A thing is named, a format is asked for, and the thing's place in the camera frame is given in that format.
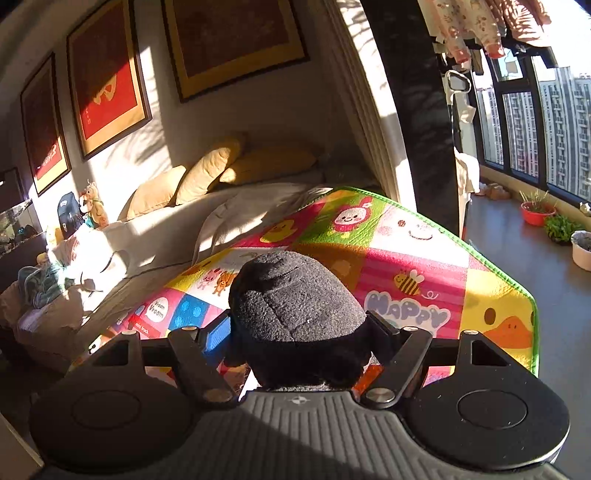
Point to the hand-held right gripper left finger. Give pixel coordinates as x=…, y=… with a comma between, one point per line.
x=219, y=333

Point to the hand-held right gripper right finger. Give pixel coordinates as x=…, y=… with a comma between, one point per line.
x=377, y=333

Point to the black plush toy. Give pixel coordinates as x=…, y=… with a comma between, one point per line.
x=295, y=300

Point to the colourful printed play mat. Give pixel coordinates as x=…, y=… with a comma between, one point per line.
x=415, y=258

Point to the sofa with white cover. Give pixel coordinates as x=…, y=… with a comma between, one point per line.
x=138, y=258

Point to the grey blanket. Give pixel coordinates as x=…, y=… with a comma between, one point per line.
x=258, y=203

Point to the yellow pillow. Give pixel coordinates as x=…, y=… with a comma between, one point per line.
x=272, y=164
x=207, y=170
x=152, y=194

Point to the brown plush bear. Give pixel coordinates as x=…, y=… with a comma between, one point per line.
x=94, y=207

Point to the pair of slippers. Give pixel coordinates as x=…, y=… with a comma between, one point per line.
x=491, y=191

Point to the blue cloth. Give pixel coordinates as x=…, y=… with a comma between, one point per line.
x=44, y=284

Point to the white hanging cloth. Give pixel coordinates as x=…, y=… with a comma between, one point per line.
x=467, y=170

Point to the dark blue backpack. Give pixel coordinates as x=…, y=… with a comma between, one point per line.
x=69, y=210

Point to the red flower pot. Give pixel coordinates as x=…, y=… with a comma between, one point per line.
x=538, y=214

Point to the dark cabinet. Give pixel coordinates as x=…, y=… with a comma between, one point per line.
x=21, y=263

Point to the green potted plant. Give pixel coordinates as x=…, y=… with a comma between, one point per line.
x=561, y=228

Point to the white flower pot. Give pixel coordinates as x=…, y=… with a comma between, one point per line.
x=581, y=251

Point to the glass tank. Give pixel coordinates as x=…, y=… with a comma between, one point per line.
x=16, y=226

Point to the white curtain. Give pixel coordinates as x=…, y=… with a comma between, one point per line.
x=369, y=101

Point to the black framed window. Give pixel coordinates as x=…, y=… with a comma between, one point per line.
x=526, y=87

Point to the floral hanging garment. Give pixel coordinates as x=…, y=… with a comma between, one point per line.
x=455, y=27

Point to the pink hanging garment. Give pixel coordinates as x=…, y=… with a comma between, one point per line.
x=521, y=16

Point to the framed red wall picture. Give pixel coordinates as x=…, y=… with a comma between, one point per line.
x=108, y=78
x=44, y=129

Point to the framed brown wall picture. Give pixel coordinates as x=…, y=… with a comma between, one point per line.
x=235, y=37

